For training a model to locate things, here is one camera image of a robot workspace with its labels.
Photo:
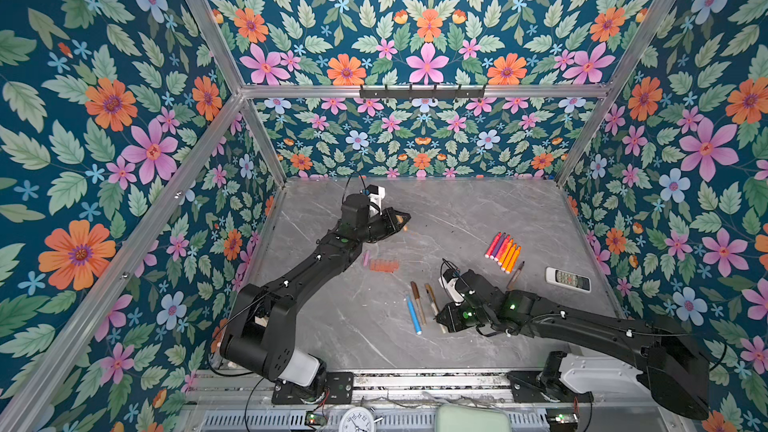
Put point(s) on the white remote control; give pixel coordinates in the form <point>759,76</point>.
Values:
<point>569,280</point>

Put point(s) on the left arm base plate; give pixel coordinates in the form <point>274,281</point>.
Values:
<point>334,388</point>

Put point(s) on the brown cap beige marker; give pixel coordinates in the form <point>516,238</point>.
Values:
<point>417,303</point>

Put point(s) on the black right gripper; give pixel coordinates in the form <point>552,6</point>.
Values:
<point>459,304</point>

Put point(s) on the dark brown marker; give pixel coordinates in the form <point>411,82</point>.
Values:
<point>432,299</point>

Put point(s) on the orange highlighter group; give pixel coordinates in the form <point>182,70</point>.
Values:
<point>513,259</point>

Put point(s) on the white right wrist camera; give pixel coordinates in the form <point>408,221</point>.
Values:
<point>448,282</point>

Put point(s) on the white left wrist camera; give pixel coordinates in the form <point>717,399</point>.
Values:
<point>376,195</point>

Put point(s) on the purple highlighter pen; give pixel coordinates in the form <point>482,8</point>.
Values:
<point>499,242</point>

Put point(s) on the pale green box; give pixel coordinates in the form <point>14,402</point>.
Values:
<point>454,418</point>

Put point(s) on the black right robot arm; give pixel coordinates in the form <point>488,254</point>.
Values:
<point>671,364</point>

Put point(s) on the blue highlighter pen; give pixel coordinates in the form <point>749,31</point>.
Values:
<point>414,316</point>

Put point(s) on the black hook rail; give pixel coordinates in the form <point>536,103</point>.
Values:
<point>409,92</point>

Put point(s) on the pink red highlighter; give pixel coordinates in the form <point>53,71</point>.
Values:
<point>490,252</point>

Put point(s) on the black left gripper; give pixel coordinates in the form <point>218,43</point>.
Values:
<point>388,219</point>

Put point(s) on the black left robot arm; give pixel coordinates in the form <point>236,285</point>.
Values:
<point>260,333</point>

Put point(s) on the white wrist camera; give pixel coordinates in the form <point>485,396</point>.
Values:
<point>376,195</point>
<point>448,282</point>

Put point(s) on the white alarm clock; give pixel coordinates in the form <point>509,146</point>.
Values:
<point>357,419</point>

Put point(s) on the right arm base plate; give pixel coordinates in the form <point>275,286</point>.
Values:
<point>545,385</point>

